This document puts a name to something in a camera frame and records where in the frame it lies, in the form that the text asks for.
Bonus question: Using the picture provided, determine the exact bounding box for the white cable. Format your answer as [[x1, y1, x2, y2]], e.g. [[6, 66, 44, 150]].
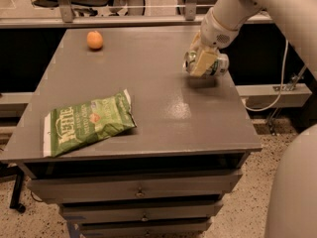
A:
[[244, 38, 290, 113]]

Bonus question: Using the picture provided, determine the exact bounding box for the green Kettle chips bag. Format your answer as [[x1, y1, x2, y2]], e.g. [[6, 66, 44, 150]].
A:
[[43, 89, 136, 157]]

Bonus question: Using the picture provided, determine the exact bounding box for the grey drawer cabinet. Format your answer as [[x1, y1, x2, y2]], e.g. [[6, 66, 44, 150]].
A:
[[1, 27, 261, 238]]

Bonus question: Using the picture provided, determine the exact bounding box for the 7up soda can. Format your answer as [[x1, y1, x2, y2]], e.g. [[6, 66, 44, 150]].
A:
[[183, 51, 229, 76]]

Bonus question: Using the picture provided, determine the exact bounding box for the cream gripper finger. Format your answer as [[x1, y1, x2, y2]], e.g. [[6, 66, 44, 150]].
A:
[[189, 48, 218, 77], [189, 33, 201, 51]]

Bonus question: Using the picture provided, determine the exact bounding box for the black caster leg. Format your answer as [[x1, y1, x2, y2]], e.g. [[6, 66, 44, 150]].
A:
[[0, 162, 26, 213]]

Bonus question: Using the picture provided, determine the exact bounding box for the orange fruit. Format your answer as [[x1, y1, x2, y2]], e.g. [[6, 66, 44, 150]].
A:
[[87, 31, 103, 50]]

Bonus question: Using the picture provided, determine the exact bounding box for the grey metal railing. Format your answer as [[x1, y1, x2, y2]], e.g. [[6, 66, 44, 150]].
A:
[[0, 0, 275, 30]]

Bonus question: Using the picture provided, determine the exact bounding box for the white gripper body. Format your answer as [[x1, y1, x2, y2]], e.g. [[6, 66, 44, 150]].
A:
[[200, 8, 239, 50]]

